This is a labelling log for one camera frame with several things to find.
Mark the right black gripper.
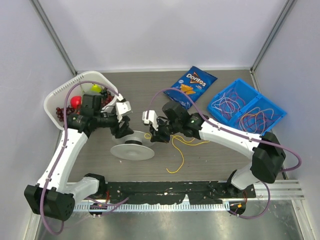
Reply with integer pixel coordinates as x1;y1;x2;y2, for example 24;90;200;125
149;118;181;144

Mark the translucent white spool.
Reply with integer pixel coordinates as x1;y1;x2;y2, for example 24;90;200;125
110;130;155;161

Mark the yellow cable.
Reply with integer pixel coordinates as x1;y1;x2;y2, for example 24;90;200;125
143;132;211;174

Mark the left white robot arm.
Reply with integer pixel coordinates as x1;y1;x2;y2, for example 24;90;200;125
24;94;133;222

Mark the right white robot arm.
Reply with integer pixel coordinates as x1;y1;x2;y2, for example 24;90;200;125
142;101;286;198

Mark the yellow green toy pear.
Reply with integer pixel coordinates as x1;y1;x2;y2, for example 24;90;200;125
90;84;102;93

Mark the red toy apple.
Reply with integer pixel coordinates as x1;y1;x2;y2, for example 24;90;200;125
70;95;82;109

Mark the purple toy grape bunch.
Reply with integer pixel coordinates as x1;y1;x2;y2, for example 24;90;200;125
55;106;75;122

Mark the blue Doritos chip bag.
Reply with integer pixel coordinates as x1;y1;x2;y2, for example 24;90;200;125
164;66;218;110

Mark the white plastic fruit basket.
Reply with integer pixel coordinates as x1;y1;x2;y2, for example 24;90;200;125
43;71;119;130

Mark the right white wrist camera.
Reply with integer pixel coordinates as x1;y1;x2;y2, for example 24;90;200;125
142;110;159;131

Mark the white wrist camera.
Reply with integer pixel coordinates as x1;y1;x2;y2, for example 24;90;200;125
142;110;159;131
115;101;133;123

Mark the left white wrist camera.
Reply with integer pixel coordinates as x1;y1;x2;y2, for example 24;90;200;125
115;101;133;123

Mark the white slotted cable duct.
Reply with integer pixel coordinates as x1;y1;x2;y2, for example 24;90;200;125
74;201;230;213

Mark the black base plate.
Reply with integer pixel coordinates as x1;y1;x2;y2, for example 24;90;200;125
77;180;257;204

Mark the blue plastic cable bin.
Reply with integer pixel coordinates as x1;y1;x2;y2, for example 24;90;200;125
207;78;287;135

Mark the bundle of coloured wires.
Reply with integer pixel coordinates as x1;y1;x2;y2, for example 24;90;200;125
211;91;280;133

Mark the aluminium corner post left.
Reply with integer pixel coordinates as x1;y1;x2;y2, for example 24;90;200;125
30;0;77;76

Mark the aluminium corner post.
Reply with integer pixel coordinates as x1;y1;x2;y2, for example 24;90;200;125
30;0;77;76
250;0;298;73

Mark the aluminium corner post right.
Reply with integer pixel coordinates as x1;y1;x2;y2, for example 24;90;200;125
250;0;298;73

